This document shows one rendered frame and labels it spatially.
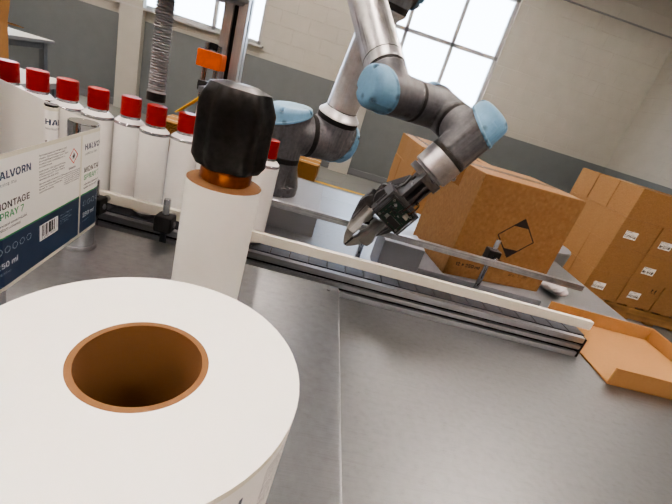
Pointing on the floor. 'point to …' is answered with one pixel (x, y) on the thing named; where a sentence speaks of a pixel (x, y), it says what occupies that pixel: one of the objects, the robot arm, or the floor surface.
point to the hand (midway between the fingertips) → (349, 238)
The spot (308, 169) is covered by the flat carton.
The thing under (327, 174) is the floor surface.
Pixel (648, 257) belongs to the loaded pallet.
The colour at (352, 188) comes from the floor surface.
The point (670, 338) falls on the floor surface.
